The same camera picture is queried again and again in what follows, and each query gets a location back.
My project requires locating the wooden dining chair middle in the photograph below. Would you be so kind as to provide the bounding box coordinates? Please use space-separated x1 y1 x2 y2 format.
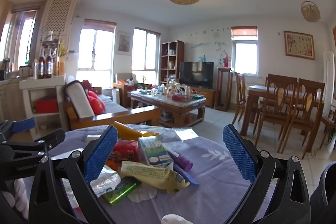
255 74 297 146

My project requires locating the orange yellow box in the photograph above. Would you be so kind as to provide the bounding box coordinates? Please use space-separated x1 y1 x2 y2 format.
113 121 158 140

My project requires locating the left white gloved hand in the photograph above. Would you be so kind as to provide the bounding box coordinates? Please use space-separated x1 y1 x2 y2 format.
1 178 29 220

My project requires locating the red box on shelf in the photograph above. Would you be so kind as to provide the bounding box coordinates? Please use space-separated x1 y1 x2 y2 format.
35 98 59 114

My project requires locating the green white carton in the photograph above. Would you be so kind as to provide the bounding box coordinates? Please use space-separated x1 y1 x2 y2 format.
138 136 174 170

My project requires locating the small framed flower picture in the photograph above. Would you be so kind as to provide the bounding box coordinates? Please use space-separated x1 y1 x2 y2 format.
116 31 133 56

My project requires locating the tall wooden plant stand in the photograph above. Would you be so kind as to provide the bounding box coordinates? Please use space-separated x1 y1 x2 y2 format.
214 67 233 111

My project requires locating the yellow snack wrapper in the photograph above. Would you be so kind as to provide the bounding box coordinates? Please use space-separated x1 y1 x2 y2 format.
120 161 190 194

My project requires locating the wooden dining chair near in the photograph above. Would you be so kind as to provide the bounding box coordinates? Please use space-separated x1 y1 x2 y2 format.
277 79 325 153

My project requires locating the wooden dining table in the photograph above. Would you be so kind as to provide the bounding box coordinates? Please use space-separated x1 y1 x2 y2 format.
240 84 325 136

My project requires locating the wooden dining chair far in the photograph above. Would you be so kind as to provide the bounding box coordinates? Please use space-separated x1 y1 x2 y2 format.
232 72 246 124

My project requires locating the wooden sofa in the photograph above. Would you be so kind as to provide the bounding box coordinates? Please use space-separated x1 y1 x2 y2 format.
63 80 161 130

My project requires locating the wooden coffee table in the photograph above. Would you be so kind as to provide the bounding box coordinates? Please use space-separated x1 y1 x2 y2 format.
130 91 206 128

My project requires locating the brown glass bottle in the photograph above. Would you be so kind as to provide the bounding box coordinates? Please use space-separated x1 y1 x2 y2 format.
37 48 45 79
45 48 53 79

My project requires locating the red cushion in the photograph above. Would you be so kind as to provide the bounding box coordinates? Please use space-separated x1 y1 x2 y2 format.
87 90 105 115

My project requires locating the purple tube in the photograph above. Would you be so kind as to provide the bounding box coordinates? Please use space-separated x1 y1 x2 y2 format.
167 149 193 172

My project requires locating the wooden dining chair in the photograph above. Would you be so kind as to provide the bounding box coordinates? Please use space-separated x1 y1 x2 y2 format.
277 79 325 153
232 72 246 124
255 74 297 146

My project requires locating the white side shelf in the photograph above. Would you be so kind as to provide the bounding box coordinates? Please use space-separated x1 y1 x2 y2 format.
19 76 68 140

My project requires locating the red snack box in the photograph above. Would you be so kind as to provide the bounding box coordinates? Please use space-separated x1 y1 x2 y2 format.
105 139 138 170

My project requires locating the framed floral painting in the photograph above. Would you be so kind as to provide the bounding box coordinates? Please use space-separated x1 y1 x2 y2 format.
284 31 315 60

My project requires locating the wooden bookshelf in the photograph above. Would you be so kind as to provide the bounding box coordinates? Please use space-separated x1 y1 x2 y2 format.
159 40 185 84

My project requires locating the purple floral tablecloth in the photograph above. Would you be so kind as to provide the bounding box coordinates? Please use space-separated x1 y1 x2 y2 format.
22 123 279 224

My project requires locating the black flat television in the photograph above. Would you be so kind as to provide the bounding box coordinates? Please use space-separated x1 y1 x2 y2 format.
179 62 214 89

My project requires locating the black trash bin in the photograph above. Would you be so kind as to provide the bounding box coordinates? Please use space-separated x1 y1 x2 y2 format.
310 161 336 223

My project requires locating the crumpled clear plastic wrapper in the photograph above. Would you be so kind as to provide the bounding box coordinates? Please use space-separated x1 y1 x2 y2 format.
89 165 121 197

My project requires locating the green gum pack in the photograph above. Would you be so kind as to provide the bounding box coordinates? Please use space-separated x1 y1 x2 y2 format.
102 177 141 206

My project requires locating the wooden tv cabinet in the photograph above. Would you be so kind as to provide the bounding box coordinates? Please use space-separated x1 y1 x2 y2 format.
190 87 215 108

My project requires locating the crystal pendant lamp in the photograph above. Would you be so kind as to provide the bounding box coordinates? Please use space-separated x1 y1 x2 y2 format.
301 0 321 23

